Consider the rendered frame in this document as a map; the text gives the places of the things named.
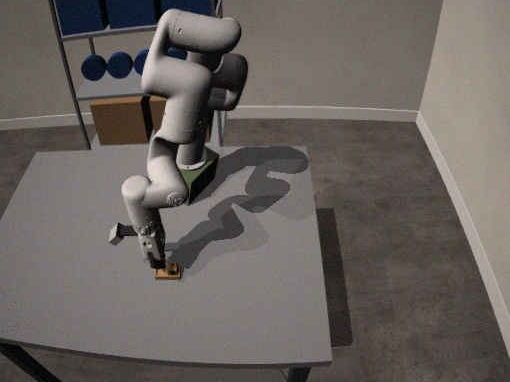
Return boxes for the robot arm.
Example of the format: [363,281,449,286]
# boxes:
[109,9,248,246]

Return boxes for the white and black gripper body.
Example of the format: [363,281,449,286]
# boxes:
[134,221,165,261]

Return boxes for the shallow wooden tray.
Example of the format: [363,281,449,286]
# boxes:
[155,265,181,280]

